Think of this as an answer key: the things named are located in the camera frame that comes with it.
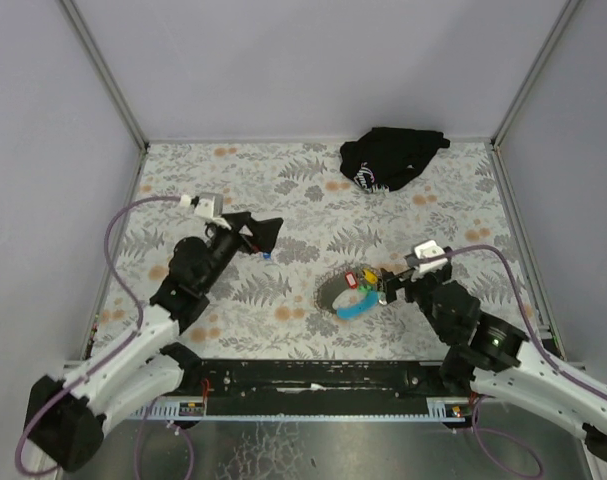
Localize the red key tag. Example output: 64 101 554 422
344 271 359 289

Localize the grey keyring with blue handle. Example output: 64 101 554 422
314 264 386 321

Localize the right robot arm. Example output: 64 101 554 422
379 265 607 462

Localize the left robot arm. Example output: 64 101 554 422
23 212 283 472

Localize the floral table mat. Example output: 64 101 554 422
93 142 545 360

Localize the black cloth bag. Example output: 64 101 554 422
339 127 451 193

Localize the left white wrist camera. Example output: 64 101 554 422
179 193 224 225

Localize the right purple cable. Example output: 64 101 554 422
432 244 607 479

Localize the purple cable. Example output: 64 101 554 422
432 244 607 479
15 196 194 480

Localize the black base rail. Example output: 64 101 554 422
169 359 475 401

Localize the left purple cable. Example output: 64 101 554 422
15 196 194 480

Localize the white cable duct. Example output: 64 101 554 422
130 391 472 423

